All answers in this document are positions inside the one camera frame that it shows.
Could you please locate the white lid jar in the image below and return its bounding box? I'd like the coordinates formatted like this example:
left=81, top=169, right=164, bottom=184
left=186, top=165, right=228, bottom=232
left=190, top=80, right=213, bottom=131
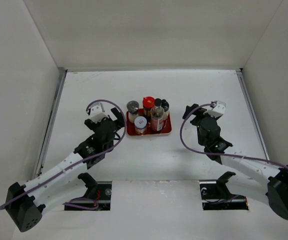
left=134, top=116, right=148, bottom=135

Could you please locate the clear lid pepper grinder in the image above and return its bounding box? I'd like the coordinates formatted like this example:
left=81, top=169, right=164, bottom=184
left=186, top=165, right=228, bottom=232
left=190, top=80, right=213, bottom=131
left=126, top=100, right=140, bottom=124

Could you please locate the black cap white spice bottle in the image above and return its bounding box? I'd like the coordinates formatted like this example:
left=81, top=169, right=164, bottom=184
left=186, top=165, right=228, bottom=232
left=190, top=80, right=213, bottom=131
left=161, top=99, right=170, bottom=120

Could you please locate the black cap tall sauce bottle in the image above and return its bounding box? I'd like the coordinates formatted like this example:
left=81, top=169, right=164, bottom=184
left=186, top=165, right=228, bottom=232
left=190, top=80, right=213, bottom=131
left=150, top=98, right=164, bottom=132

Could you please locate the red lid sauce jar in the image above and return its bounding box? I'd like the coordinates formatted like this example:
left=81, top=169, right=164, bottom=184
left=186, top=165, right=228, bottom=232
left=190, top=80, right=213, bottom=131
left=142, top=96, right=155, bottom=121

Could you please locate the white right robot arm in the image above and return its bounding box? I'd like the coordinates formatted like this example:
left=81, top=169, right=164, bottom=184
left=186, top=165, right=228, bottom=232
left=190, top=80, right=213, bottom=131
left=182, top=101, right=288, bottom=220

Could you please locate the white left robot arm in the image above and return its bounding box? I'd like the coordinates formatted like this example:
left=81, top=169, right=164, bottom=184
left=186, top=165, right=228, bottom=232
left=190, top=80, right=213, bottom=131
left=0, top=106, right=126, bottom=233

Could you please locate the red rectangular tray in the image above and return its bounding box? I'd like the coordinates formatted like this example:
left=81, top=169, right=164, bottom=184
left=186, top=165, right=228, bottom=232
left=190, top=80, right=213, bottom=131
left=125, top=111, right=172, bottom=137

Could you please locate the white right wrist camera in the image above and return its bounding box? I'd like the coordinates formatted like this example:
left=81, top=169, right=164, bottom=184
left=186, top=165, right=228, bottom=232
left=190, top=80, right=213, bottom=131
left=208, top=100, right=226, bottom=118

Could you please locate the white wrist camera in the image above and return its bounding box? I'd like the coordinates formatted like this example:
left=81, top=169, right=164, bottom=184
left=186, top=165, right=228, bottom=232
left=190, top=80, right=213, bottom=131
left=208, top=100, right=226, bottom=118
left=86, top=102, right=106, bottom=123

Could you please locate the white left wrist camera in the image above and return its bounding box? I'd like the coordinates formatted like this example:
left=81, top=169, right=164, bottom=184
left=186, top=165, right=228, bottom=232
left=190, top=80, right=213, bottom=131
left=86, top=102, right=106, bottom=123

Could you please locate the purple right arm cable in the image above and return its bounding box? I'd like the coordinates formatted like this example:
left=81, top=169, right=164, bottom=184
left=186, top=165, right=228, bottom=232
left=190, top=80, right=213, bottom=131
left=179, top=103, right=288, bottom=180

